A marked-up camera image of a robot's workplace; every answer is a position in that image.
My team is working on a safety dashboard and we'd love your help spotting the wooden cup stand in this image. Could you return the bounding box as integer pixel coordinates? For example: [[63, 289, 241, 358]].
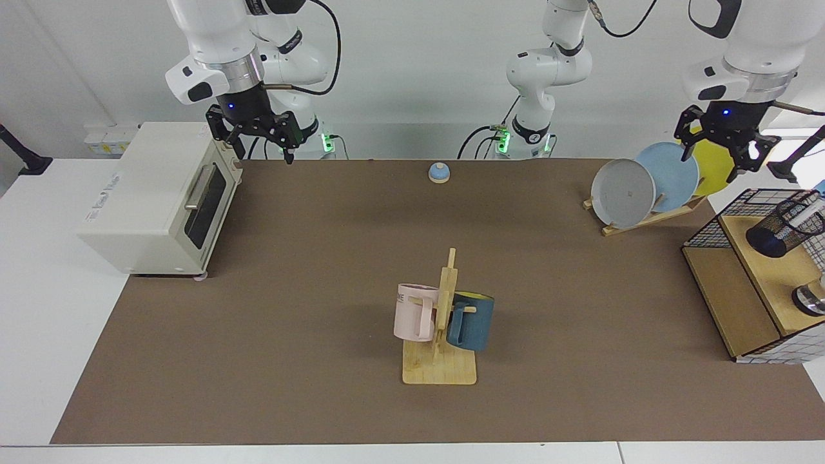
[[402, 247, 478, 386]]

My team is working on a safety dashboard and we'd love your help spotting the light blue plate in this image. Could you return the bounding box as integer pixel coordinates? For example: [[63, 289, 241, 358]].
[[635, 142, 700, 213]]

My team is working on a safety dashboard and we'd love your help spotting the wooden plate rack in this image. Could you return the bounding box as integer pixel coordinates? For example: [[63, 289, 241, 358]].
[[583, 193, 708, 237]]

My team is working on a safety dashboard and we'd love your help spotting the pink mug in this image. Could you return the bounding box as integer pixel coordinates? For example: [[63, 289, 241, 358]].
[[394, 283, 440, 343]]

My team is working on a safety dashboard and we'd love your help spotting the white wall socket strip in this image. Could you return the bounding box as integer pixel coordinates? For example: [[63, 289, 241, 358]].
[[84, 124, 140, 157]]

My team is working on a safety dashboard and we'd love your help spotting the white wire grid panel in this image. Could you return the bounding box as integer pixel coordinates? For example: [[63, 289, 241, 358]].
[[735, 320, 825, 365]]

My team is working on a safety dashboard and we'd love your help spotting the grey plate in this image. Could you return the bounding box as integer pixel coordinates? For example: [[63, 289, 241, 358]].
[[590, 159, 657, 229]]

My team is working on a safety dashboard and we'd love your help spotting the pale toaster oven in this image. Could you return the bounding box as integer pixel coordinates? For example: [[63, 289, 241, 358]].
[[76, 121, 244, 282]]

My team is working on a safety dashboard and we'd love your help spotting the black mesh pen holder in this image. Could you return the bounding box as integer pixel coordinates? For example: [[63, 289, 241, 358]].
[[746, 198, 825, 259]]

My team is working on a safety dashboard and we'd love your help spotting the teal mug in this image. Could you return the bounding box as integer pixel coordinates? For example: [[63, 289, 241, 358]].
[[446, 291, 495, 353]]

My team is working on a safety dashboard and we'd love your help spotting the silver metal cup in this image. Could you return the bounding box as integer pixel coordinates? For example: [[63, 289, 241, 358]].
[[791, 274, 825, 317]]

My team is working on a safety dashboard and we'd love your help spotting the black camera stand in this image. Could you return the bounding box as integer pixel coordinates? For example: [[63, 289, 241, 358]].
[[766, 126, 825, 183], [0, 124, 53, 176]]

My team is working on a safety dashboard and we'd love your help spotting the wire basket with wooden floor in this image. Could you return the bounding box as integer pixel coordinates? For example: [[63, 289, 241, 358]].
[[682, 188, 825, 365]]

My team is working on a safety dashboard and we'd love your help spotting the blue and white marker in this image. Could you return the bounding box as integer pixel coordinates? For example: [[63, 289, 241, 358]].
[[764, 201, 824, 249]]

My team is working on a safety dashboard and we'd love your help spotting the yellow plate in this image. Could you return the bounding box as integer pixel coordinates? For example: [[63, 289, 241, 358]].
[[677, 126, 737, 197]]

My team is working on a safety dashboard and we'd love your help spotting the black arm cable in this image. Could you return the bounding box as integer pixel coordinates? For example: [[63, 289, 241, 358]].
[[261, 0, 343, 97], [587, 0, 825, 118]]

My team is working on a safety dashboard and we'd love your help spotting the black base cable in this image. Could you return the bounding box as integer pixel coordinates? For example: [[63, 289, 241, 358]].
[[247, 124, 286, 160], [457, 100, 521, 160]]

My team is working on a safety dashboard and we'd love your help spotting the brown table cloth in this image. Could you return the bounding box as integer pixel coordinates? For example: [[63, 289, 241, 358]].
[[50, 159, 825, 445]]

